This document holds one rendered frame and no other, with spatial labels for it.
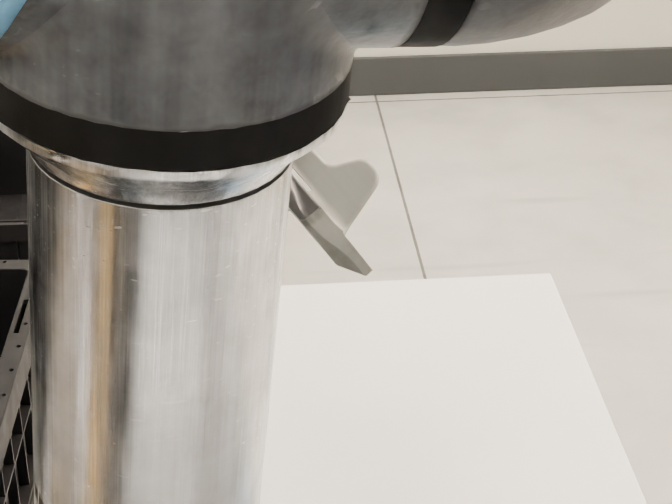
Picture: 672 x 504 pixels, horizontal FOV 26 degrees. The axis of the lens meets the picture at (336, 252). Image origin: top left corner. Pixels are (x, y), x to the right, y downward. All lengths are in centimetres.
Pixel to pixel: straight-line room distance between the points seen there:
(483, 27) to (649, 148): 307
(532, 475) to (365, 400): 18
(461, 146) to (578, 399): 209
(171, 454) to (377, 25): 17
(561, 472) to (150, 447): 82
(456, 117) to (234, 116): 317
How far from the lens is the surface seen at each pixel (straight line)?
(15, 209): 217
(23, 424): 107
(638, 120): 362
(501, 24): 42
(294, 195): 92
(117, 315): 46
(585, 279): 293
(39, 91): 41
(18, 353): 103
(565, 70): 374
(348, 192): 93
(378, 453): 129
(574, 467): 130
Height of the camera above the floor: 150
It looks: 30 degrees down
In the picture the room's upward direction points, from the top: straight up
